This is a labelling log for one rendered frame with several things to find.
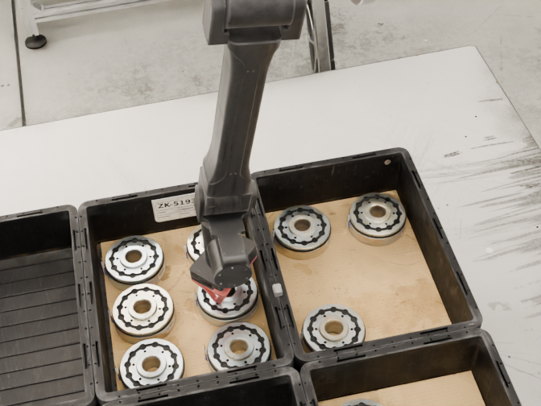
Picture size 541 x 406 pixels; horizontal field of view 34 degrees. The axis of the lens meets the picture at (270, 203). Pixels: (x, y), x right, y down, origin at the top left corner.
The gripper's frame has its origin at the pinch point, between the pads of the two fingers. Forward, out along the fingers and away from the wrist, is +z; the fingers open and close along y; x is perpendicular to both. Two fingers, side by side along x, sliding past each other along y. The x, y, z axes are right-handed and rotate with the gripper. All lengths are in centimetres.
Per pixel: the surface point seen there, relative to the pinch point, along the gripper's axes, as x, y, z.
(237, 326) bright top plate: -5.6, -4.7, 0.9
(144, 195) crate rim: 21.0, 5.5, -5.1
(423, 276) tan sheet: -25.9, 22.6, 4.2
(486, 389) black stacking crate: -44.5, 6.5, 0.5
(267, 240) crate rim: -2.8, 8.6, -5.6
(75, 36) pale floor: 152, 110, 94
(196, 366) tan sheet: -3.0, -13.1, 3.8
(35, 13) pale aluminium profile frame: 160, 101, 80
